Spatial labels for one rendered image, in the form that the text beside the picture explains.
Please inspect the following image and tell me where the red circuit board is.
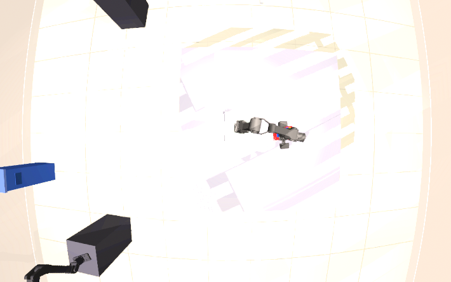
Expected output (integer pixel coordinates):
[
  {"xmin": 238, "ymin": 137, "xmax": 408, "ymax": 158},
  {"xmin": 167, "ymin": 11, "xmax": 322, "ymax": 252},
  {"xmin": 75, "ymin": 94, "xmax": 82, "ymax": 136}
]
[{"xmin": 273, "ymin": 126, "xmax": 293, "ymax": 140}]

